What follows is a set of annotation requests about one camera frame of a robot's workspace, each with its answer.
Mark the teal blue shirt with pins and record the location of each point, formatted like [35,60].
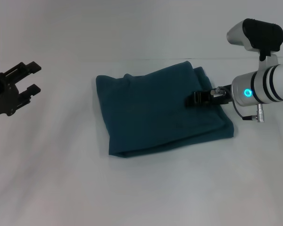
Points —
[155,113]

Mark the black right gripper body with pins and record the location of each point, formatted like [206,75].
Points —
[220,97]

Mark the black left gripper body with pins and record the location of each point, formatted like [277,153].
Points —
[2,99]

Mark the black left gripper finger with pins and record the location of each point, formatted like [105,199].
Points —
[23,68]
[29,93]

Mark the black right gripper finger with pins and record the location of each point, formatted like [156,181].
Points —
[197,99]

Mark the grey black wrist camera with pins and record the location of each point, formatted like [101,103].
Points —
[259,37]

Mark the small silver metal knob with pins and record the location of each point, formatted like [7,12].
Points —
[217,91]

